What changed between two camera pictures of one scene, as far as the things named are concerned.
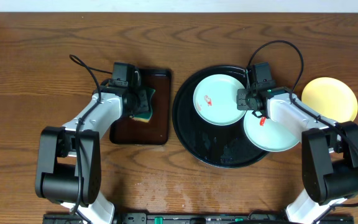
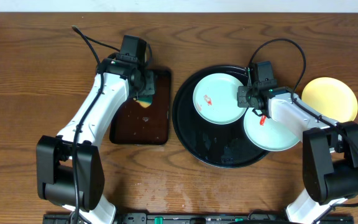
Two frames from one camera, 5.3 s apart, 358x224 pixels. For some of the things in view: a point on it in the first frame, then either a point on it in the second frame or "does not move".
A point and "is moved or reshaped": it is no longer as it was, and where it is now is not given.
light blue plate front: x=215 y=100 does not move
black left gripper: x=143 y=101 → x=149 y=84
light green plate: x=272 y=136 does not move
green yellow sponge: x=146 y=117 is moved or reshaped
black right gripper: x=241 y=104 does not move
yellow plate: x=332 y=98 does not move
